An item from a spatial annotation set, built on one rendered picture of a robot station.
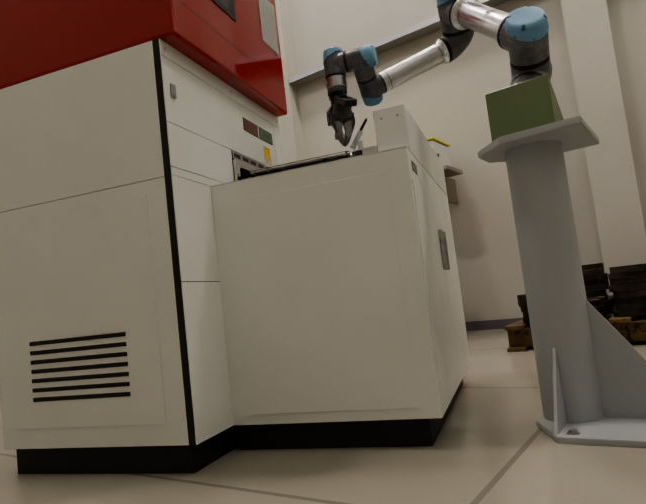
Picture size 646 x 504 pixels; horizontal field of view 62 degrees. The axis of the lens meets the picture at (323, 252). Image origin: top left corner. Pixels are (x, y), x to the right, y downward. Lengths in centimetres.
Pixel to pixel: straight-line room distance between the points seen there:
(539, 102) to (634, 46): 329
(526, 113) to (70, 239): 139
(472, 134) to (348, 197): 360
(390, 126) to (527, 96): 40
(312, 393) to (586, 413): 75
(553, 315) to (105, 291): 127
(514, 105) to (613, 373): 80
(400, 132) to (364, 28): 434
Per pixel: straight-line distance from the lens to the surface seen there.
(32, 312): 187
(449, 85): 526
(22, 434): 195
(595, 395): 169
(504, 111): 172
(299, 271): 156
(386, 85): 208
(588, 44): 484
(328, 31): 614
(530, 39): 179
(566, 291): 163
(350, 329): 152
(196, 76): 183
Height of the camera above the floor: 43
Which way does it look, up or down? 5 degrees up
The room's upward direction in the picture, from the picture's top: 7 degrees counter-clockwise
